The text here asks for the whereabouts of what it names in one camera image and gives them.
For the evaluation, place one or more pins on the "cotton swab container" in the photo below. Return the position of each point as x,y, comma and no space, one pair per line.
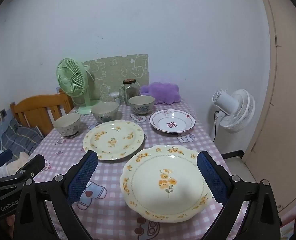
114,96

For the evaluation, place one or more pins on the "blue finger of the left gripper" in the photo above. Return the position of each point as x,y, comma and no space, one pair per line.
32,167
5,156

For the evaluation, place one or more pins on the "grey plaid cloth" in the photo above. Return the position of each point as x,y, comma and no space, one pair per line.
18,138

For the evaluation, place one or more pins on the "glass mug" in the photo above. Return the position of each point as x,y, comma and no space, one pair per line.
122,95

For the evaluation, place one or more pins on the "scalloped yellow flower plate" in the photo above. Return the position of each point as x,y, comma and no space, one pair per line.
163,184

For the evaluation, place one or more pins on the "red white package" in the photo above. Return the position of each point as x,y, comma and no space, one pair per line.
293,226

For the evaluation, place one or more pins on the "white standing fan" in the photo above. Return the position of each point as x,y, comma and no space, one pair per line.
234,111

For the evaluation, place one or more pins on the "round yellow flower plate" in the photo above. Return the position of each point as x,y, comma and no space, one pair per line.
114,140

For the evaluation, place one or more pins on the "green desk fan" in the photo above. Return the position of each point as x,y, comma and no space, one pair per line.
72,77

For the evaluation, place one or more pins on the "green patterned board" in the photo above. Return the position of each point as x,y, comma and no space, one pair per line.
108,74

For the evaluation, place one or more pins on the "glass jar with lid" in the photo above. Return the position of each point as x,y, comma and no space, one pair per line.
131,89

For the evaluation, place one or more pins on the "purple plush cushion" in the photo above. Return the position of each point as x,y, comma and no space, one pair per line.
162,92

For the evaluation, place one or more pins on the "beige cloth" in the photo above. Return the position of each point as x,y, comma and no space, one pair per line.
14,166

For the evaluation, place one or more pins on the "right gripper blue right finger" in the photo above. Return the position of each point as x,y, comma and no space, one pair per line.
261,220

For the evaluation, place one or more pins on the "ceramic bowl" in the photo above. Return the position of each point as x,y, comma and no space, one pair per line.
142,104
68,125
105,111

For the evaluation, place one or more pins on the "wall socket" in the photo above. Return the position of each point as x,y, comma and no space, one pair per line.
3,114

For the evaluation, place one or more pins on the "wooden chair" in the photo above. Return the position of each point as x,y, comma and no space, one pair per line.
37,111

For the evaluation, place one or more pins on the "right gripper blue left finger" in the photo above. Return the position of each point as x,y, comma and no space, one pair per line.
64,190

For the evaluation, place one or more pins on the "red pattern white plate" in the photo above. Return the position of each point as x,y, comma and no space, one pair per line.
172,121

